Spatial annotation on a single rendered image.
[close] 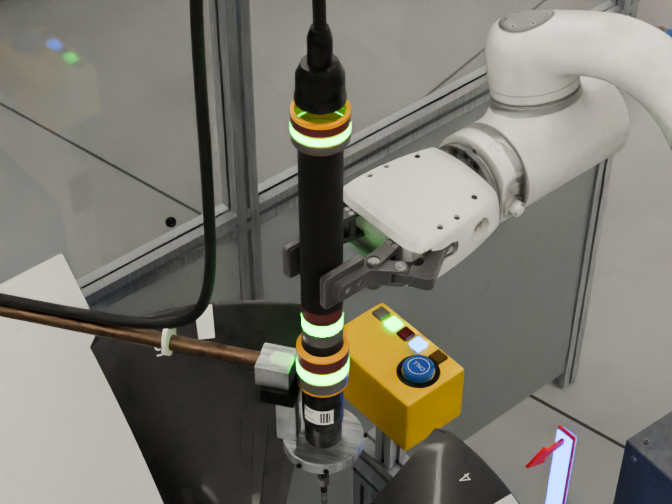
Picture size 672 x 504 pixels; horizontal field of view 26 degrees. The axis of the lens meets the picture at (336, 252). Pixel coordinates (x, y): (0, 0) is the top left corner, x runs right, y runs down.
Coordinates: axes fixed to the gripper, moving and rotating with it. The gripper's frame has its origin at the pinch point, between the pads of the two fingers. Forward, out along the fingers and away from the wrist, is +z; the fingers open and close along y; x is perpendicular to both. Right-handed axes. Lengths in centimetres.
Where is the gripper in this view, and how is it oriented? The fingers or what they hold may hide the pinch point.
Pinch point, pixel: (322, 267)
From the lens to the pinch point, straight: 113.1
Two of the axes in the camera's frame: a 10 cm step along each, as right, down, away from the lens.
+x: 0.0, -7.3, -6.8
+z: -7.6, 4.4, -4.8
